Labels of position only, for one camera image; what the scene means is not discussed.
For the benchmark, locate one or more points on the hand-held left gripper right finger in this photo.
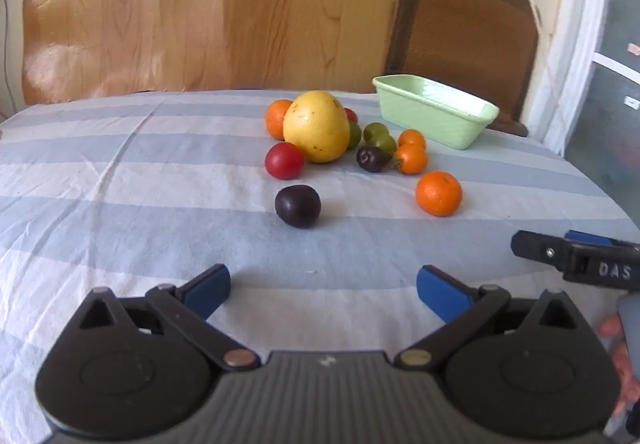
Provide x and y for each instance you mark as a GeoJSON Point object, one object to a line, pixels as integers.
{"type": "Point", "coordinates": [440, 291]}

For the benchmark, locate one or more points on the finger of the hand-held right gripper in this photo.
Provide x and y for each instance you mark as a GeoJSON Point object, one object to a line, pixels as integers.
{"type": "Point", "coordinates": [540, 248]}
{"type": "Point", "coordinates": [590, 237]}

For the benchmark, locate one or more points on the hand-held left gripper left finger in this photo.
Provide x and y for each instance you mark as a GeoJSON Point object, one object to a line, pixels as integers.
{"type": "Point", "coordinates": [210, 291]}

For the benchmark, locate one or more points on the mandarin orange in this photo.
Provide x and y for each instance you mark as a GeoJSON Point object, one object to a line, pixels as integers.
{"type": "Point", "coordinates": [274, 119]}
{"type": "Point", "coordinates": [438, 193]}

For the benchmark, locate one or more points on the dark purple plum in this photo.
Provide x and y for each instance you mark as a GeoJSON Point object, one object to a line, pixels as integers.
{"type": "Point", "coordinates": [297, 205]}

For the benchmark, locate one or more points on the orange tomato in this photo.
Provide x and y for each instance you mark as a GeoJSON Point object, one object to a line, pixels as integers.
{"type": "Point", "coordinates": [411, 159]}
{"type": "Point", "coordinates": [412, 138]}

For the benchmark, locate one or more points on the dark purple tomato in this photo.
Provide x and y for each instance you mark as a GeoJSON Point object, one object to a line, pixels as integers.
{"type": "Point", "coordinates": [371, 158]}

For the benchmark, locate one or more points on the large red tomato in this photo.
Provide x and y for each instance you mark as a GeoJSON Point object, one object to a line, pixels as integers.
{"type": "Point", "coordinates": [284, 160]}

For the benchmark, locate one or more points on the green tomato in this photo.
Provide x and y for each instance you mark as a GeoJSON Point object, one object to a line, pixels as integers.
{"type": "Point", "coordinates": [355, 135]}
{"type": "Point", "coordinates": [385, 143]}
{"type": "Point", "coordinates": [375, 129]}

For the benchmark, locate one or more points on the light green plastic basket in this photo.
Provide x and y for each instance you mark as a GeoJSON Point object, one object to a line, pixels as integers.
{"type": "Point", "coordinates": [425, 122]}

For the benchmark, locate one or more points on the yellow grapefruit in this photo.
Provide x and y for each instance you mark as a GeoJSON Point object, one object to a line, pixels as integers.
{"type": "Point", "coordinates": [316, 127]}

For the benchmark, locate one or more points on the small red tomato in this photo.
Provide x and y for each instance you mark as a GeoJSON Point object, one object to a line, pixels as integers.
{"type": "Point", "coordinates": [351, 115]}

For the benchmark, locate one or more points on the person's right hand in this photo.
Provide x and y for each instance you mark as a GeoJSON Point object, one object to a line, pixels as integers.
{"type": "Point", "coordinates": [611, 325]}

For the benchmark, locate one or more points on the brown woven chair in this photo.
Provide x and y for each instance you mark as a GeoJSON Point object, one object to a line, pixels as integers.
{"type": "Point", "coordinates": [465, 34]}

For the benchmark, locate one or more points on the wooden panel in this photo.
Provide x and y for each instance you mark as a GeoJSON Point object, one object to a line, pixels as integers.
{"type": "Point", "coordinates": [200, 9]}

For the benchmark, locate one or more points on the white door frame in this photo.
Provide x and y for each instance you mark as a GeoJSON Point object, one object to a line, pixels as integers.
{"type": "Point", "coordinates": [575, 24]}

